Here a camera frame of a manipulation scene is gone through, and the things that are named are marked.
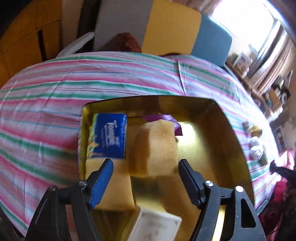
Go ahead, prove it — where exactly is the striped blanket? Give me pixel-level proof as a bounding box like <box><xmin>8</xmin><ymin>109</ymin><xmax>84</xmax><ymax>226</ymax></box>
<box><xmin>0</xmin><ymin>51</ymin><xmax>281</xmax><ymax>237</ymax></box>

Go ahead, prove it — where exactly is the pink patterned curtain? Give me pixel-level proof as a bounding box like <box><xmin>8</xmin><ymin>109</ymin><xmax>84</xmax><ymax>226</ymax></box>
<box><xmin>185</xmin><ymin>0</ymin><xmax>222</xmax><ymax>14</ymax></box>

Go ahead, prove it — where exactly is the blue snack packet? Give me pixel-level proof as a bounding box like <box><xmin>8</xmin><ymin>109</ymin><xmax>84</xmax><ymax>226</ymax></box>
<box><xmin>87</xmin><ymin>113</ymin><xmax>127</xmax><ymax>160</ymax></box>

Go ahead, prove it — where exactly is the white foam board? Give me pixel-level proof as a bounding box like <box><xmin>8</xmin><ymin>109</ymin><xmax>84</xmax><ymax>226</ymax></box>
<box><xmin>57</xmin><ymin>32</ymin><xmax>95</xmax><ymax>58</ymax></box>

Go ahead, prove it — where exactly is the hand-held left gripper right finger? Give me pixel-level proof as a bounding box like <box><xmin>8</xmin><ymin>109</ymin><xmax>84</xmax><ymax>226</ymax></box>
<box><xmin>178</xmin><ymin>159</ymin><xmax>266</xmax><ymax>241</ymax></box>

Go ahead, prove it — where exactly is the wooden side desk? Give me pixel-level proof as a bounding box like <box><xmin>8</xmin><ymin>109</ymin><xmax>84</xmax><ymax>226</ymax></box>
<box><xmin>225</xmin><ymin>58</ymin><xmax>296</xmax><ymax>121</ymax></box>

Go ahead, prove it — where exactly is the wooden wardrobe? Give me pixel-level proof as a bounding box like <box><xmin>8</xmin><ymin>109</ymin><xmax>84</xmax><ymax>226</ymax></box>
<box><xmin>0</xmin><ymin>0</ymin><xmax>64</xmax><ymax>88</ymax></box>

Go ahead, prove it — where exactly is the purple snack packet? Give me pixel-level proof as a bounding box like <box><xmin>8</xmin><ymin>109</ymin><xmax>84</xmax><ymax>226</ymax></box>
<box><xmin>142</xmin><ymin>114</ymin><xmax>183</xmax><ymax>136</ymax></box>

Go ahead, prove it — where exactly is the person's red clothing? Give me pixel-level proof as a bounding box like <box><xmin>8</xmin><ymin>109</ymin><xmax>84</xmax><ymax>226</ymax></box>
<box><xmin>259</xmin><ymin>148</ymin><xmax>296</xmax><ymax>241</ymax></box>

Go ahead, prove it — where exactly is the yellow sponge block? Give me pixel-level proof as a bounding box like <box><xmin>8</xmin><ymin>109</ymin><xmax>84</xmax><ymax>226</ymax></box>
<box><xmin>84</xmin><ymin>158</ymin><xmax>136</xmax><ymax>211</ymax></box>
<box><xmin>132</xmin><ymin>119</ymin><xmax>178</xmax><ymax>178</ymax></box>

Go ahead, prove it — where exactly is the gold metal tin tray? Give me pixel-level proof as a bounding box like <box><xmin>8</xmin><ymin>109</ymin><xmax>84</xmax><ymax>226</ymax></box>
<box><xmin>77</xmin><ymin>96</ymin><xmax>255</xmax><ymax>241</ymax></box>

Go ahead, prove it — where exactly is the white printed box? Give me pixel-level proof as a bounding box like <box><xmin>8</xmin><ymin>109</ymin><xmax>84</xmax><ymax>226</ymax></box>
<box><xmin>233</xmin><ymin>53</ymin><xmax>252</xmax><ymax>70</ymax></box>

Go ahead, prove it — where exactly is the black rolled mat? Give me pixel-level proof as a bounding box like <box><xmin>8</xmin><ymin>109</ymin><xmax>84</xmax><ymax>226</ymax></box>
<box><xmin>76</xmin><ymin>0</ymin><xmax>102</xmax><ymax>44</ymax></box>

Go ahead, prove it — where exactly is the striped brown curtain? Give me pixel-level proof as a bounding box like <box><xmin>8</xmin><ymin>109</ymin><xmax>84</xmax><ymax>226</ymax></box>
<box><xmin>252</xmin><ymin>35</ymin><xmax>294</xmax><ymax>93</ymax></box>

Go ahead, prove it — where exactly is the large white cardboard box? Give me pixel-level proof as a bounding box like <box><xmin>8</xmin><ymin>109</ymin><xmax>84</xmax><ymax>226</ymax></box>
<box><xmin>126</xmin><ymin>206</ymin><xmax>183</xmax><ymax>241</ymax></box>

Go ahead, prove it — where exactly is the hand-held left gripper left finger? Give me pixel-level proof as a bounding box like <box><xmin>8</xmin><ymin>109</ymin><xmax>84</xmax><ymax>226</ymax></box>
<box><xmin>25</xmin><ymin>158</ymin><xmax>114</xmax><ymax>241</ymax></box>

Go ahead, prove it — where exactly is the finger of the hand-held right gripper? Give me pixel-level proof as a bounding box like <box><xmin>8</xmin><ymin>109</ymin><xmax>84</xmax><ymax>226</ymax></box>
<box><xmin>269</xmin><ymin>161</ymin><xmax>296</xmax><ymax>183</ymax></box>

